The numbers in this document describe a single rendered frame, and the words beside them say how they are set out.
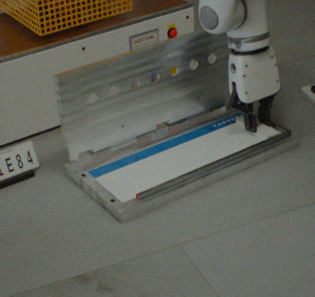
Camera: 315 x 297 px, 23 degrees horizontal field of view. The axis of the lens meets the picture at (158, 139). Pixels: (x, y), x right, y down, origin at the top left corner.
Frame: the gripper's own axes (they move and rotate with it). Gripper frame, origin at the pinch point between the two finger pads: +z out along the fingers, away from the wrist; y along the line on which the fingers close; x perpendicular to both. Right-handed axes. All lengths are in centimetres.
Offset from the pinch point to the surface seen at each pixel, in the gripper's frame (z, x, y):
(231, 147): 3.1, -1.2, -8.5
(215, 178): 5.2, -6.4, -17.0
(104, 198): 2.9, -1.2, -38.4
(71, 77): -17.9, 9.0, -35.6
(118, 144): -1.1, 10.8, -27.4
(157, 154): 1.7, 5.4, -22.0
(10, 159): -3, 18, -48
